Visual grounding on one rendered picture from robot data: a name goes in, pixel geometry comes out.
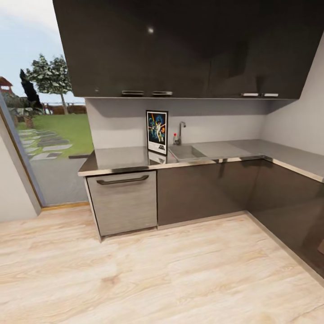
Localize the poster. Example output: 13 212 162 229
146 110 169 156

